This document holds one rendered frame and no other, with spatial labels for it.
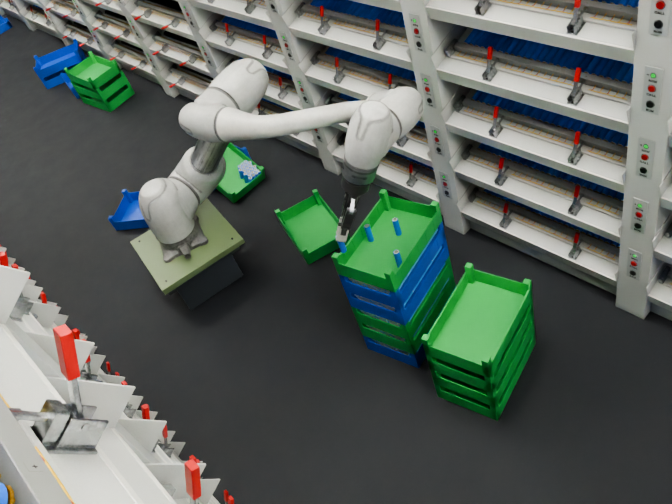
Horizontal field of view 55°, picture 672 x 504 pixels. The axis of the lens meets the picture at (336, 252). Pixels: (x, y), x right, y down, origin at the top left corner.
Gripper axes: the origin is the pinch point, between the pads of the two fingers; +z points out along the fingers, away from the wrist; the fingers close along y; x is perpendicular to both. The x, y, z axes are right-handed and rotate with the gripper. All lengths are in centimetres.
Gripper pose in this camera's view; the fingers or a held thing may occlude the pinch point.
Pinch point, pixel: (343, 229)
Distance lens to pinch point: 181.6
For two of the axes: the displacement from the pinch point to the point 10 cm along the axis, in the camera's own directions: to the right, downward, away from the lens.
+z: -1.8, 6.6, 7.3
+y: -0.5, 7.4, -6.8
